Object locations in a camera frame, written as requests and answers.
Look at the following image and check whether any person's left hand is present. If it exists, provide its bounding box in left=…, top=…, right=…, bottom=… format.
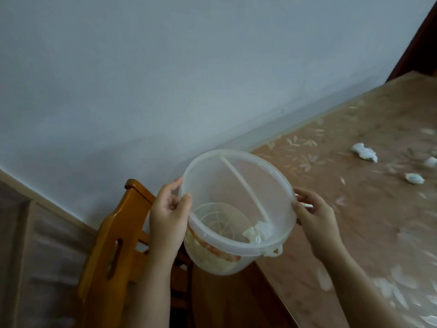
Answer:
left=149, top=177, right=193, bottom=259

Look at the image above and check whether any person's right hand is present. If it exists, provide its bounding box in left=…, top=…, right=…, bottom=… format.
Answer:
left=291, top=187, right=344, bottom=264

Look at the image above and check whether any translucent plastic bucket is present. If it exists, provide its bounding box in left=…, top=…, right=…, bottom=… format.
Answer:
left=178, top=149, right=297, bottom=277

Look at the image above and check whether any person's left forearm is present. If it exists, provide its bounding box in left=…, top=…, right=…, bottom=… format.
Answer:
left=124, top=251, right=190, bottom=328

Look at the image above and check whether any person's right forearm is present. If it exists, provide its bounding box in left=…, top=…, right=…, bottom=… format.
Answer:
left=317, top=249, right=407, bottom=328

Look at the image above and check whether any floral plastic tablecloth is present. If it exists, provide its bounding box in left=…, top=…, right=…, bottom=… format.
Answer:
left=250, top=70, right=437, bottom=328

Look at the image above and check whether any orange wooden chair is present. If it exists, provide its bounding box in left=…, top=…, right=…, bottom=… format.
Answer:
left=77, top=179, right=192, bottom=328

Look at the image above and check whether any dark brown door frame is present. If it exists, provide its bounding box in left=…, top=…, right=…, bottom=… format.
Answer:
left=386, top=1, right=437, bottom=82

